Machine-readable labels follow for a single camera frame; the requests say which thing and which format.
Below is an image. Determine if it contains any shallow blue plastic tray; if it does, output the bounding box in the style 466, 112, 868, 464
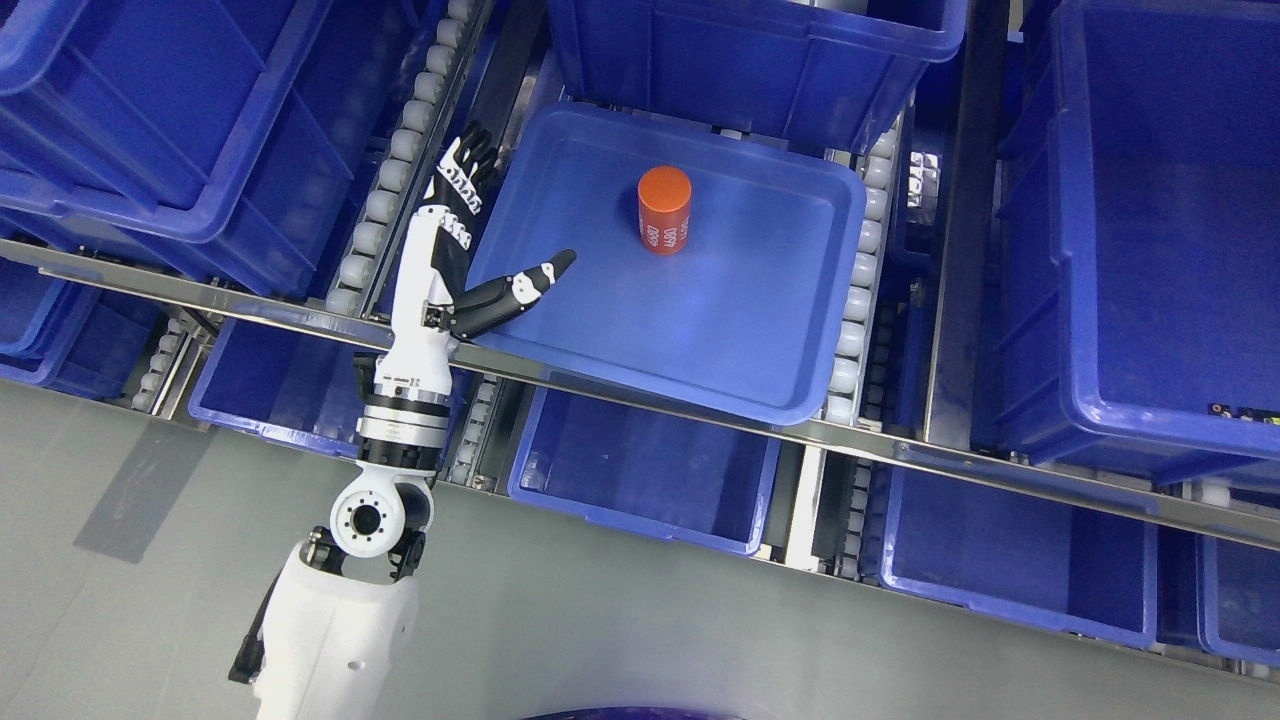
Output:
468, 102, 867, 427

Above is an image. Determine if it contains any blue bin lower left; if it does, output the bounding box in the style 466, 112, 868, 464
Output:
188, 318, 364, 457

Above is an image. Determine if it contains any blue bin top centre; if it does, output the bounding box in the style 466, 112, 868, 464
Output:
548, 1, 969, 154

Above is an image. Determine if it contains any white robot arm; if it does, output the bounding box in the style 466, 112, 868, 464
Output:
228, 382, 451, 719

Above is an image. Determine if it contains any large blue bin right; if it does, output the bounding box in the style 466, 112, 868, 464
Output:
991, 1, 1279, 492

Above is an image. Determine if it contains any metal roller shelf frame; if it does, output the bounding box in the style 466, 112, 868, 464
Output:
0, 0, 1280, 691

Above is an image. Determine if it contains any blue bin top left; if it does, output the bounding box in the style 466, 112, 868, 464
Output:
0, 0, 445, 299

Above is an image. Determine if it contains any blue bin lower right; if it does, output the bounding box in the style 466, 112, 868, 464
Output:
860, 466, 1157, 650

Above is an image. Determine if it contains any blue bin lower centre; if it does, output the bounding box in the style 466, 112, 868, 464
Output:
507, 389, 781, 556

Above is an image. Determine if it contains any blue bin far left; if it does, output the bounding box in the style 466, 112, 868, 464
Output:
1, 260, 163, 400

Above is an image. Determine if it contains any orange cylindrical capacitor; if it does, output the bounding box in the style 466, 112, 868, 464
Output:
636, 165, 692, 256

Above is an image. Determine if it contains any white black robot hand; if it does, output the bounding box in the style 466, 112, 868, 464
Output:
371, 120, 577, 401

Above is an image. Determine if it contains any blue bin far right bottom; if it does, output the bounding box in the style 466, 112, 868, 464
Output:
1196, 536, 1279, 667

